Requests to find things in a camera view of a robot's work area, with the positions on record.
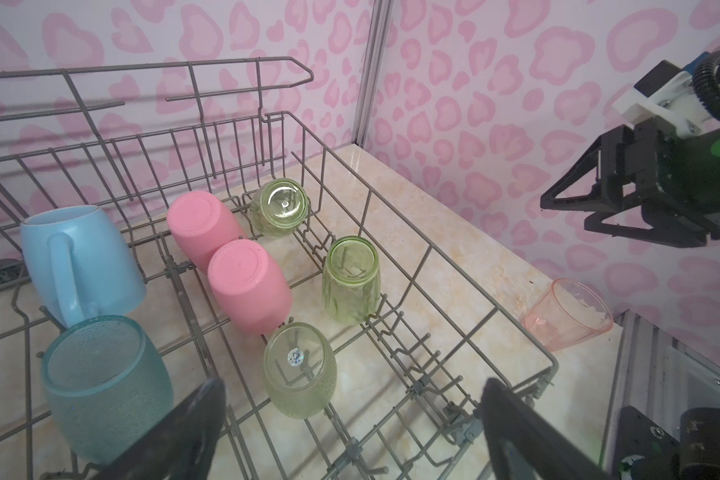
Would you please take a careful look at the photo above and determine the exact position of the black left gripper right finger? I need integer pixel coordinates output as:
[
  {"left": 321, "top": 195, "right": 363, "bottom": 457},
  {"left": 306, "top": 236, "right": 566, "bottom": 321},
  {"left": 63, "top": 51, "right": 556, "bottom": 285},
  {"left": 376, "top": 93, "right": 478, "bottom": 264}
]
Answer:
[{"left": 479, "top": 378, "right": 608, "bottom": 479}]

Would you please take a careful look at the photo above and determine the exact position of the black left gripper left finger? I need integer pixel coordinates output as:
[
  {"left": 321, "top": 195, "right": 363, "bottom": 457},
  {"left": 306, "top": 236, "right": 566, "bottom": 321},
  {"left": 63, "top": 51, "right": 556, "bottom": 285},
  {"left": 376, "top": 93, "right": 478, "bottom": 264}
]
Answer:
[{"left": 95, "top": 378, "right": 226, "bottom": 479}]

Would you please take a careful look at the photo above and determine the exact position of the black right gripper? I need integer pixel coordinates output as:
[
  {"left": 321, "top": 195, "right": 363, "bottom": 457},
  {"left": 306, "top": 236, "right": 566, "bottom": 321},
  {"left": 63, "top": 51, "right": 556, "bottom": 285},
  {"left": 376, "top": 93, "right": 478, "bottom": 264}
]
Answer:
[{"left": 540, "top": 119, "right": 720, "bottom": 248}]

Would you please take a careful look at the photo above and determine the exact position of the teal translucent cup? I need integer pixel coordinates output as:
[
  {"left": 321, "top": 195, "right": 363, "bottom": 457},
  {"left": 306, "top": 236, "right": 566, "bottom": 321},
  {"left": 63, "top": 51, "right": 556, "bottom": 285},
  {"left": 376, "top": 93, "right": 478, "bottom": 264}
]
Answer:
[{"left": 42, "top": 315, "right": 174, "bottom": 465}]

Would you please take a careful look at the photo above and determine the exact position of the olive translucent cup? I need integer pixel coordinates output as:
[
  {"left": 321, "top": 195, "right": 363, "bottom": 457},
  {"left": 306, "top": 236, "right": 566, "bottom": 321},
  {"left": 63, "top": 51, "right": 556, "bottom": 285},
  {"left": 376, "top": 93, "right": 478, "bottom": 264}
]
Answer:
[{"left": 263, "top": 322, "right": 338, "bottom": 420}]

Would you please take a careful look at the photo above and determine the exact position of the light pink translucent cup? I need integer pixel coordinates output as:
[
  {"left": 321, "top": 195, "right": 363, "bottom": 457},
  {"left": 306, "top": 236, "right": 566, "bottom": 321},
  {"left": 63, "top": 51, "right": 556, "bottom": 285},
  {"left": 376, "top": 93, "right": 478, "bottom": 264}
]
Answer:
[{"left": 522, "top": 278, "right": 614, "bottom": 352}]

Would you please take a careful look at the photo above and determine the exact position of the magenta plastic cup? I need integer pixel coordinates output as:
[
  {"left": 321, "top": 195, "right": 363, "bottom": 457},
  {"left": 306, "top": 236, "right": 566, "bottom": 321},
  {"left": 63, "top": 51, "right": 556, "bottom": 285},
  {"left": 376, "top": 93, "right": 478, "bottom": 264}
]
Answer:
[{"left": 208, "top": 239, "right": 293, "bottom": 335}]

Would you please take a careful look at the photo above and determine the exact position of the white blue ceramic mug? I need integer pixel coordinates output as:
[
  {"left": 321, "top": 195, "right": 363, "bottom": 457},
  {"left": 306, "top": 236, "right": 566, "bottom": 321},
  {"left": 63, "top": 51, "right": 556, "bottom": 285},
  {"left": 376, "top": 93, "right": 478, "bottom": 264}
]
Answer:
[{"left": 20, "top": 205, "right": 147, "bottom": 328}]

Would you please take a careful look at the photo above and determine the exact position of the pink plastic cup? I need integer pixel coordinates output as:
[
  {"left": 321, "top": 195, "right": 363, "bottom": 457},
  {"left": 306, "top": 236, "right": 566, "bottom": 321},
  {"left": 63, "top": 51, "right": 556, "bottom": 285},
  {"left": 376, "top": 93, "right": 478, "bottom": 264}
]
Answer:
[{"left": 167, "top": 191, "right": 247, "bottom": 273}]

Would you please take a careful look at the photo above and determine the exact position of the bright green translucent cup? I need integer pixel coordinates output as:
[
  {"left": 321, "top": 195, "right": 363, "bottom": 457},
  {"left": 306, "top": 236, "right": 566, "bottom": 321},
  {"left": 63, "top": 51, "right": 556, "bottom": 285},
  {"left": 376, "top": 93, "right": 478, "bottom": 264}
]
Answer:
[{"left": 322, "top": 236, "right": 381, "bottom": 325}]

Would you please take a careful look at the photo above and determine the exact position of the yellow-green translucent cup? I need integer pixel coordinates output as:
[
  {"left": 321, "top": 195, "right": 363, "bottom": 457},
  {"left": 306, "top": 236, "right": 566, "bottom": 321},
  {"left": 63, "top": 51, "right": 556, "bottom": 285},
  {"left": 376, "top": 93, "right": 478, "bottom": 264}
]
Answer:
[{"left": 248, "top": 178, "right": 310, "bottom": 238}]

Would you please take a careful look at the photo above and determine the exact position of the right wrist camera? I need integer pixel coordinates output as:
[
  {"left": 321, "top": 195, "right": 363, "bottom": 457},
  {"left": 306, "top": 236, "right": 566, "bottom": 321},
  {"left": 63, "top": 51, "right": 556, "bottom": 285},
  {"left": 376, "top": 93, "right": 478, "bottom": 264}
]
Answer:
[{"left": 612, "top": 52, "right": 711, "bottom": 138}]

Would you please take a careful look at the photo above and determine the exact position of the grey wire dish rack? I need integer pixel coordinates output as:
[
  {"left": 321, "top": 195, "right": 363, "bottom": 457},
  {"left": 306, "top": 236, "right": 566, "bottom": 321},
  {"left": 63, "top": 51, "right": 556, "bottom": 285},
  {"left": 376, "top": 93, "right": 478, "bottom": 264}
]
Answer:
[{"left": 0, "top": 58, "right": 559, "bottom": 479}]

